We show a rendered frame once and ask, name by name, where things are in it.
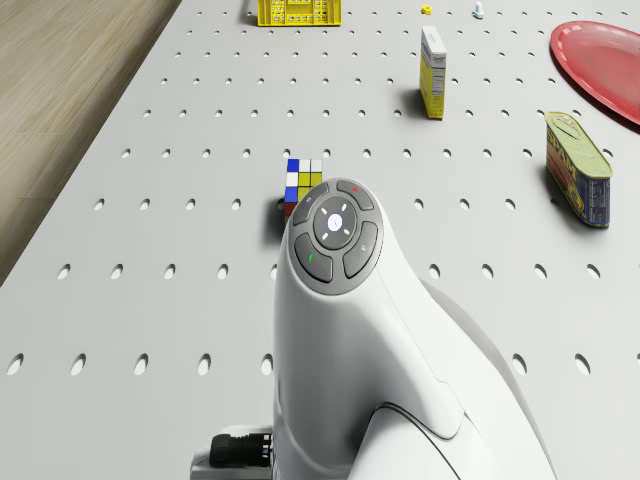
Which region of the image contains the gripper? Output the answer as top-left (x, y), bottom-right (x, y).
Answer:
top-left (189, 423), bottom-right (276, 480)

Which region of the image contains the puzzle cube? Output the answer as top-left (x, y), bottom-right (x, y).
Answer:
top-left (282, 157), bottom-right (325, 224)

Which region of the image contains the yellow and white box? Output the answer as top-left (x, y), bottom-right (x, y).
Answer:
top-left (418, 25), bottom-right (448, 121)

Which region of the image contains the flat-sided can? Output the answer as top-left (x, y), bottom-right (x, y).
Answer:
top-left (543, 110), bottom-right (614, 229)

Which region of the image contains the yellow basket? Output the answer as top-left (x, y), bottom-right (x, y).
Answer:
top-left (256, 0), bottom-right (344, 28)

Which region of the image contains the red plate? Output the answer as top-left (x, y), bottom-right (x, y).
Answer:
top-left (549, 20), bottom-right (640, 127)

